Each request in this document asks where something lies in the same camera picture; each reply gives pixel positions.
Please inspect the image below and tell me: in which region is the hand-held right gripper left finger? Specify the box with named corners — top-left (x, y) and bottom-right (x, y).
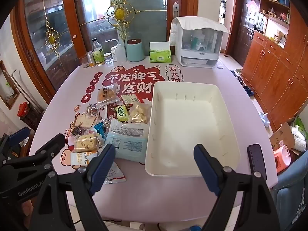
top-left (30, 144), bottom-right (116, 231)

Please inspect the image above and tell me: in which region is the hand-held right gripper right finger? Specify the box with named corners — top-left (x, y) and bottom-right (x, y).
top-left (194, 144), bottom-right (281, 231)

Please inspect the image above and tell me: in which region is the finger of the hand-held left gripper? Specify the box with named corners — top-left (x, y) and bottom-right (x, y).
top-left (0, 126), bottom-right (30, 159)
top-left (0, 133), bottom-right (66, 174)

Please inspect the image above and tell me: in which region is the white red snack packet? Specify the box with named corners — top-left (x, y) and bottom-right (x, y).
top-left (104, 161), bottom-right (127, 185)

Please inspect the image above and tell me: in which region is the orange white snack packet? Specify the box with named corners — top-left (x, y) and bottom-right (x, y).
top-left (71, 151), bottom-right (99, 166)

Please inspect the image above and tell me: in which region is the yellow cracker packet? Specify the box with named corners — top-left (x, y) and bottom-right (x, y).
top-left (73, 133), bottom-right (100, 152)

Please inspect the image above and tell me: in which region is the small dark snack packet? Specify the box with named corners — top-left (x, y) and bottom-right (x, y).
top-left (72, 126), bottom-right (88, 136)

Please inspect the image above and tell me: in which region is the large light blue bag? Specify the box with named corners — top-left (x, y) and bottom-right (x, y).
top-left (105, 118), bottom-right (148, 163)

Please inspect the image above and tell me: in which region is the small blue snack packet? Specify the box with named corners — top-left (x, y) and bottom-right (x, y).
top-left (93, 122), bottom-right (107, 137)

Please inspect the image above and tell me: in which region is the clear toast packet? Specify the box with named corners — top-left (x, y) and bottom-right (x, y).
top-left (73, 115), bottom-right (100, 128)

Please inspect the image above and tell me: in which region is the clear nut packet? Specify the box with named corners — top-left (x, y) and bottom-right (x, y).
top-left (84, 104), bottom-right (101, 118)

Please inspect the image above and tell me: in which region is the white plastic bin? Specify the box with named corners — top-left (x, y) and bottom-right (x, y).
top-left (144, 81), bottom-right (241, 177)

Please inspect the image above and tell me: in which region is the yellow green snack packet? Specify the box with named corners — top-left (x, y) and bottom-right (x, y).
top-left (115, 106), bottom-right (130, 122)

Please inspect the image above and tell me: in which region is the pale puffed snack packet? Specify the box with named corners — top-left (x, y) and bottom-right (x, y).
top-left (129, 103), bottom-right (151, 124)

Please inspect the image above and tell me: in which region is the orange bread packet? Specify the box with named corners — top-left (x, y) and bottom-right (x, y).
top-left (97, 87), bottom-right (116, 104)

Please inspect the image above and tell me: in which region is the red green snack box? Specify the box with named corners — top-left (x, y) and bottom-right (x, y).
top-left (120, 94), bottom-right (139, 107)

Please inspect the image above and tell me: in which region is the red container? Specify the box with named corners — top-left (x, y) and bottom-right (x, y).
top-left (17, 102), bottom-right (30, 118)

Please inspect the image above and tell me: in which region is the black phone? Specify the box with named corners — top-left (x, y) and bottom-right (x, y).
top-left (248, 144), bottom-right (267, 181)

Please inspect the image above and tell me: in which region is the pink printed tablecloth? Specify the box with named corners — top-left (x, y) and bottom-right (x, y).
top-left (29, 59), bottom-right (278, 222)

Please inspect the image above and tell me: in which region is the white toy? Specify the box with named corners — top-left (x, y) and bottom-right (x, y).
top-left (259, 112), bottom-right (271, 127)

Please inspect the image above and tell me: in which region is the pink plastic stool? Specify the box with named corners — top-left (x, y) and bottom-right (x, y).
top-left (273, 145), bottom-right (291, 174)

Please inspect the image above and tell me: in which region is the cardboard box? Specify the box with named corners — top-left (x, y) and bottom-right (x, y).
top-left (269, 118), bottom-right (297, 152)

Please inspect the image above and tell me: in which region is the row of shoes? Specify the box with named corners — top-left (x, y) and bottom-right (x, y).
top-left (230, 69), bottom-right (254, 97)

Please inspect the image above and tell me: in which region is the blue chair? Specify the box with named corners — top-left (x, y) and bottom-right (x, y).
top-left (272, 154), bottom-right (308, 231)

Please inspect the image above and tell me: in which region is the white plastic bag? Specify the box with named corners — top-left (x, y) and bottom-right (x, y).
top-left (290, 125), bottom-right (308, 152)

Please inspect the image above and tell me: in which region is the green label glass bottle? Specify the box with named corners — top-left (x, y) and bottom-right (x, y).
top-left (92, 38), bottom-right (106, 66)

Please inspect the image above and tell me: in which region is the green plastic bag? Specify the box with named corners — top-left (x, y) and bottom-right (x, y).
top-left (295, 117), bottom-right (308, 135)

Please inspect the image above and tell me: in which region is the wooden framed glass door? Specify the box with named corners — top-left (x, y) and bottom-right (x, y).
top-left (73, 0), bottom-right (199, 65)
top-left (11, 0), bottom-right (85, 97)

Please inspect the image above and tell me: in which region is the white countertop sterilizer cabinet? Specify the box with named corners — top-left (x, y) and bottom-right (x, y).
top-left (170, 17), bottom-right (231, 68)

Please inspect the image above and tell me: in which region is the wooden cabinet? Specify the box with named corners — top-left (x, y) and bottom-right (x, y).
top-left (242, 0), bottom-right (308, 135)

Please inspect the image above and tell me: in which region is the white squeeze bottle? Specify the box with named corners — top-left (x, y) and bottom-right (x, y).
top-left (106, 40), bottom-right (127, 62)

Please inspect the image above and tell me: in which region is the teal canister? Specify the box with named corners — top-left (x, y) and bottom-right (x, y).
top-left (127, 38), bottom-right (145, 62)

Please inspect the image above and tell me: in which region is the green tissue box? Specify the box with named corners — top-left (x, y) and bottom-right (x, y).
top-left (149, 41), bottom-right (172, 63)

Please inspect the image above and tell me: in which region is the white cloth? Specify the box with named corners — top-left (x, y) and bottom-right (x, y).
top-left (171, 17), bottom-right (231, 34)

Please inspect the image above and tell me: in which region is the brown entrance door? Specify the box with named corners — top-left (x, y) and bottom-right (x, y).
top-left (232, 0), bottom-right (261, 65)

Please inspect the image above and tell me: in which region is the wooden wall frame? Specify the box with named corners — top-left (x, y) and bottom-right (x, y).
top-left (0, 60), bottom-right (21, 110)

